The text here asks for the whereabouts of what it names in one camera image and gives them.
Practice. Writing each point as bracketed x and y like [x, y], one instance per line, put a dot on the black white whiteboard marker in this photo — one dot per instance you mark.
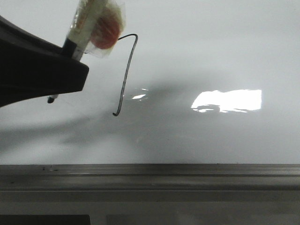
[81, 28]

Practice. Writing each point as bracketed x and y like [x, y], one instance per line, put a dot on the white whiteboard surface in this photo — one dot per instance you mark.
[210, 81]

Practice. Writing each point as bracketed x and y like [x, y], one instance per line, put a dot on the red round magnet taped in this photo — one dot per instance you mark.
[106, 30]

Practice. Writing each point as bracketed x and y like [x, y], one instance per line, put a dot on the black drawn number seven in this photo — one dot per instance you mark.
[122, 91]

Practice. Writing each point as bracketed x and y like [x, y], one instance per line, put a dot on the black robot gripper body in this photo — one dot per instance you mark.
[31, 67]

